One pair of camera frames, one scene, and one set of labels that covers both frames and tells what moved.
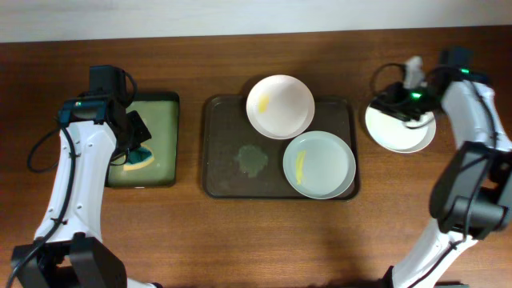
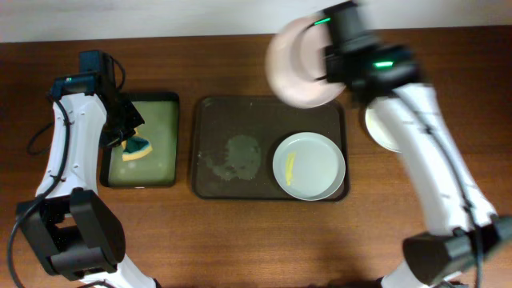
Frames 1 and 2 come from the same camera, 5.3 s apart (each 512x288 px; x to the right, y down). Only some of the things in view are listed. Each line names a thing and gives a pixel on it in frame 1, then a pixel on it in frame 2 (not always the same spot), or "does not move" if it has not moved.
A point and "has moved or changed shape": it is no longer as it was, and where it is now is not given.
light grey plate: [319, 165] has moved or changed shape
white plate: [398, 135] does not move
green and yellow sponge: [139, 158] has moved or changed shape
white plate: [280, 106] → [296, 65]
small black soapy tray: [160, 112] does not move
